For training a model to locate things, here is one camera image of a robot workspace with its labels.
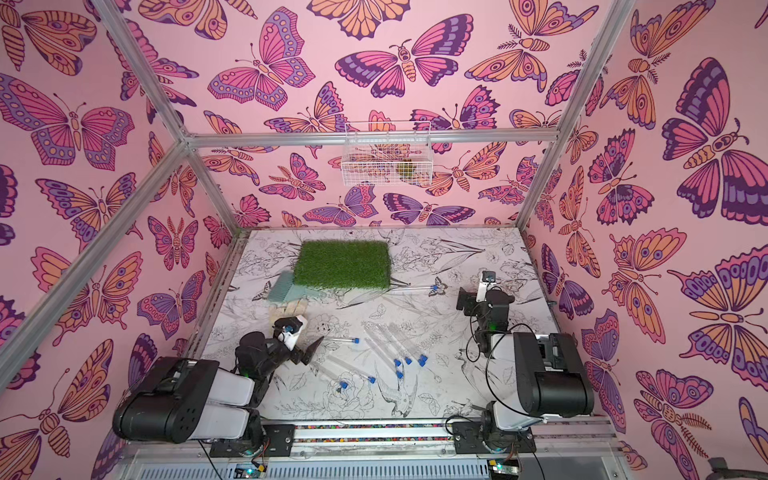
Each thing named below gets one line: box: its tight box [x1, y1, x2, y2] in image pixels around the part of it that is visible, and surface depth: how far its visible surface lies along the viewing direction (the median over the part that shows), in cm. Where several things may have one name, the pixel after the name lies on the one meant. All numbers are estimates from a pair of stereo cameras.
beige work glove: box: [269, 298, 308, 330], surface depth 99 cm
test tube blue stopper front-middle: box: [326, 354, 376, 384], surface depth 87 cm
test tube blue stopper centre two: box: [375, 323, 413, 365], surface depth 92 cm
